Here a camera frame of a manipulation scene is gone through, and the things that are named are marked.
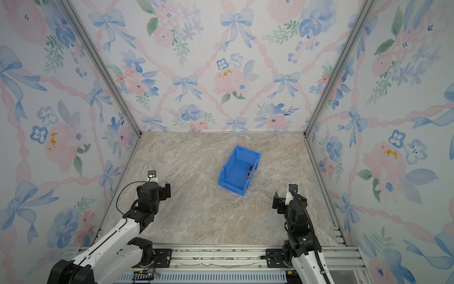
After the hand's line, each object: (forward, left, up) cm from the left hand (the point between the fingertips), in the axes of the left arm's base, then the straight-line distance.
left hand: (156, 182), depth 85 cm
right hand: (-5, -62, 0) cm, 62 cm away
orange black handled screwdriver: (+13, -47, -9) cm, 49 cm away
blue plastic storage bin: (+11, -38, -11) cm, 41 cm away
